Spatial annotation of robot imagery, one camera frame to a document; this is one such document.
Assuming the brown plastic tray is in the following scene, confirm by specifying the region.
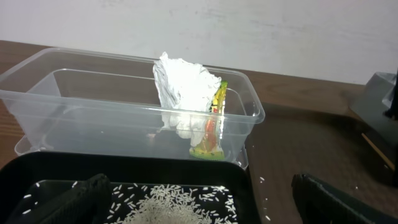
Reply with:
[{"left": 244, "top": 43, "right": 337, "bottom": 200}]
[{"left": 245, "top": 103, "right": 397, "bottom": 223}]

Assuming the pile of rice grains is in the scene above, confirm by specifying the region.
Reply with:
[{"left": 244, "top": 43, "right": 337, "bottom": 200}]
[{"left": 100, "top": 182, "right": 239, "bottom": 224}]

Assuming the black waste tray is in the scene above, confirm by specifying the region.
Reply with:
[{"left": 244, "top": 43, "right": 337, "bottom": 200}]
[{"left": 1, "top": 151, "right": 261, "bottom": 223}]

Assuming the yellow snack wrapper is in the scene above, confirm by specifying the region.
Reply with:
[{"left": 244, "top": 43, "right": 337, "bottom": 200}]
[{"left": 189, "top": 80, "right": 228, "bottom": 161}]

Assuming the clear plastic bin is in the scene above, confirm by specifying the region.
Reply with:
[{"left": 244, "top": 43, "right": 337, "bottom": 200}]
[{"left": 1, "top": 48, "right": 266, "bottom": 162}]

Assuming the white tissue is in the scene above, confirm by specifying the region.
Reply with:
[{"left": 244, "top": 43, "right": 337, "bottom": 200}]
[{"left": 152, "top": 52, "right": 222, "bottom": 147}]

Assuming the wooden chopstick left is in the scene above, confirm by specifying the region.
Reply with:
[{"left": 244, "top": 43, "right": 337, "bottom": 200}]
[{"left": 361, "top": 133, "right": 396, "bottom": 171}]

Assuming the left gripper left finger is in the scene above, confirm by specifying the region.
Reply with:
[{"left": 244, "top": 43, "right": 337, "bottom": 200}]
[{"left": 6, "top": 174, "right": 112, "bottom": 224}]

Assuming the grey dishwasher rack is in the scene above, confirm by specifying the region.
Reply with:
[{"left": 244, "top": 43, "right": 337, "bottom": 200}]
[{"left": 349, "top": 72, "right": 397, "bottom": 146}]

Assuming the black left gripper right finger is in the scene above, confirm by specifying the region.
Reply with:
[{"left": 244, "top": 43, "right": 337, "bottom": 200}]
[{"left": 291, "top": 174, "right": 397, "bottom": 224}]

